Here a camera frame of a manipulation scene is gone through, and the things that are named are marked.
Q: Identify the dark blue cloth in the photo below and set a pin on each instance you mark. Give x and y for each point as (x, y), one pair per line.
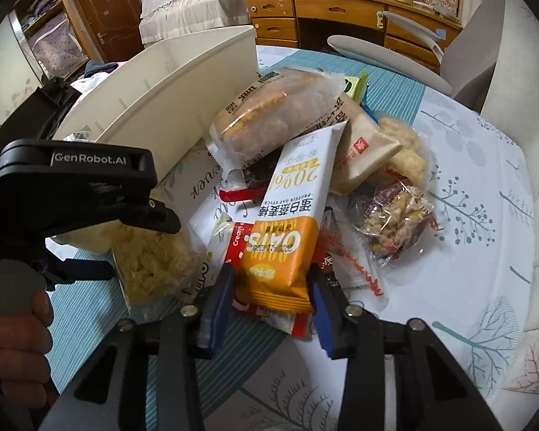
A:
(99, 69)

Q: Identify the dark snack packet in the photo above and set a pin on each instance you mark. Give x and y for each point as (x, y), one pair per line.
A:
(256, 175)

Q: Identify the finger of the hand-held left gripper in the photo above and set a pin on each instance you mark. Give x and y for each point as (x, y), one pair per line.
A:
(81, 271)
(159, 215)

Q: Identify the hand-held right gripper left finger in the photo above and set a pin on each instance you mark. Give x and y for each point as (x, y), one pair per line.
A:
(215, 318)

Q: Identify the person's left hand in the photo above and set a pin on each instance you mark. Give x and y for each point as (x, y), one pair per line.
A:
(22, 345)

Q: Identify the clear bag of yellow crisps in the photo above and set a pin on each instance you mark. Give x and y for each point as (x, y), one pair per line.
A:
(152, 260)

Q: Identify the wooden door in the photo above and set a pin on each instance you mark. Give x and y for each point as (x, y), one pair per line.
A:
(103, 13)

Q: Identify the brown cracker packet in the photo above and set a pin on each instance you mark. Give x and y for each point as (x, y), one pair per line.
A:
(364, 148)

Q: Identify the clear red nut snack packet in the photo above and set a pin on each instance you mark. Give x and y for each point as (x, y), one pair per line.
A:
(395, 220)

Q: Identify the grey office chair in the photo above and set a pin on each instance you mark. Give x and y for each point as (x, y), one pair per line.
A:
(471, 54)

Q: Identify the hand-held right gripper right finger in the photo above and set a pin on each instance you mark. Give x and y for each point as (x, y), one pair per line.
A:
(325, 323)

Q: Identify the teal table runner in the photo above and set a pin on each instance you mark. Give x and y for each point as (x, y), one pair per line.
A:
(90, 323)

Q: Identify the wardrobe with folded quilts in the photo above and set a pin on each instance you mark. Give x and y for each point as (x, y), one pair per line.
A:
(45, 31)

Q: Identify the white plastic storage box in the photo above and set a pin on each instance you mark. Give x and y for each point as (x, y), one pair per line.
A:
(161, 85)

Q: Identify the wooden desk with drawers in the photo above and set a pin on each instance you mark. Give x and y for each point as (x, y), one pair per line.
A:
(341, 9)

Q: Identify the white cursive print packet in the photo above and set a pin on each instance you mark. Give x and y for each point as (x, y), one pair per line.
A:
(197, 184)

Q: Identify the white packet with red lettering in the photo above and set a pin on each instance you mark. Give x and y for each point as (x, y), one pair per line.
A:
(355, 269)

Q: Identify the small green packet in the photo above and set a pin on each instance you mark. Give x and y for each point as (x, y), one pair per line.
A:
(355, 85)

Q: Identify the orange oat bar packet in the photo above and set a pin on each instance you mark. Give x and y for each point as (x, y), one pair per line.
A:
(287, 215)

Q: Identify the yellow pastry packet on table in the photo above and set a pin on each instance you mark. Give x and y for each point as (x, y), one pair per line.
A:
(408, 152)

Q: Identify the clear golden biscuit packet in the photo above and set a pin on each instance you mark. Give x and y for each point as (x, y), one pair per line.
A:
(260, 112)

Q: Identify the red and white cream packet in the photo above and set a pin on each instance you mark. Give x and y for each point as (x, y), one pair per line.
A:
(233, 251)

